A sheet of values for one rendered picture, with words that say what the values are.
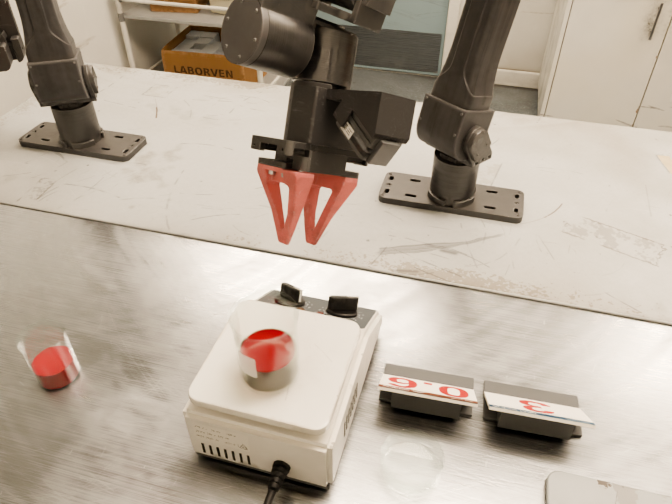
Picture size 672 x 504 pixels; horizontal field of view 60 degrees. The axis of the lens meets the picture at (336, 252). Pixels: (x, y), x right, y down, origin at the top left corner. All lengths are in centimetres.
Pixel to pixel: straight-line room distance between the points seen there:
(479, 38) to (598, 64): 218
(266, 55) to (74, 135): 56
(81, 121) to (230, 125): 24
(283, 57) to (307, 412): 29
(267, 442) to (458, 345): 25
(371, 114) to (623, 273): 42
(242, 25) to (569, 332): 46
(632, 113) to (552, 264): 227
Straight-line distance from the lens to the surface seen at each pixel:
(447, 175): 80
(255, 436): 49
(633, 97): 297
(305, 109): 54
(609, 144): 107
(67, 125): 101
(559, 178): 94
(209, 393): 49
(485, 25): 73
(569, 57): 287
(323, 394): 48
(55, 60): 95
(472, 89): 74
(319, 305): 61
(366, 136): 50
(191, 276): 73
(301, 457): 50
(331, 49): 56
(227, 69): 277
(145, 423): 60
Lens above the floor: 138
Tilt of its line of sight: 40 degrees down
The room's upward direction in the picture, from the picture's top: straight up
